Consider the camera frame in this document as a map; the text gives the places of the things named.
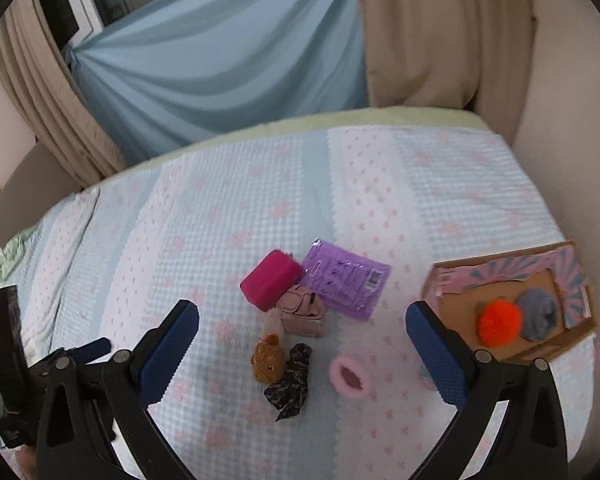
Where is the light blue floral blanket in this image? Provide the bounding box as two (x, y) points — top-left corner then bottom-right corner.
(0, 122), (600, 480)

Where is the purple plastic packet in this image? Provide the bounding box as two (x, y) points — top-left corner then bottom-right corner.
(300, 237), (392, 321)

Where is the pink fluffy scrunchie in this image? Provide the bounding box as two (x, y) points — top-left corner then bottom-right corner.
(328, 355), (372, 401)

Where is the grey fluffy pompom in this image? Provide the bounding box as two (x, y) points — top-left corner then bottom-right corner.
(515, 286), (561, 342)

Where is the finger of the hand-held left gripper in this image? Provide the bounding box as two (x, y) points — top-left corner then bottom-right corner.
(62, 338), (112, 364)

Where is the light green bedsheet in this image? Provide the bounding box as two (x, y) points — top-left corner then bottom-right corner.
(80, 107), (498, 191)

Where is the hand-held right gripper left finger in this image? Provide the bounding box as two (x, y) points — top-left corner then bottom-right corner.
(35, 300), (201, 480)

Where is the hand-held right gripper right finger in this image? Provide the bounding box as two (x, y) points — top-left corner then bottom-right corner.
(405, 301), (568, 480)

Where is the pink small pouch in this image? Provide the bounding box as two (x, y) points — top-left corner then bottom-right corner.
(277, 284), (327, 338)

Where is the beige curtain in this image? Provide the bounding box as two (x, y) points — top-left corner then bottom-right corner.
(347, 0), (538, 111)
(0, 5), (127, 191)

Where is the light blue curtain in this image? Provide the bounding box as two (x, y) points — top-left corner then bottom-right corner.
(64, 0), (371, 161)

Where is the cream fluffy pompom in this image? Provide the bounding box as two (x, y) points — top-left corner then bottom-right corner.
(261, 309), (288, 341)

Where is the magenta sponge block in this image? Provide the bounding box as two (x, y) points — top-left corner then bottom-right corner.
(240, 250), (303, 312)

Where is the cardboard box with pink print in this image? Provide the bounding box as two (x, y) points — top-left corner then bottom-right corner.
(420, 241), (599, 365)

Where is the green patterned cloth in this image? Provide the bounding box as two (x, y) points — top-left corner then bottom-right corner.
(0, 225), (42, 292)

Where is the orange fluffy pompom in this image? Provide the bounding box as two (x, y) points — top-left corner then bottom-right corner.
(476, 300), (524, 347)

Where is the brown plush bear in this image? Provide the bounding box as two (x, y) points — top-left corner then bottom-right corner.
(251, 335), (287, 383)

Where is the black patterned scrunchie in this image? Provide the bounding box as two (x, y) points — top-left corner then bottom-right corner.
(264, 343), (313, 423)

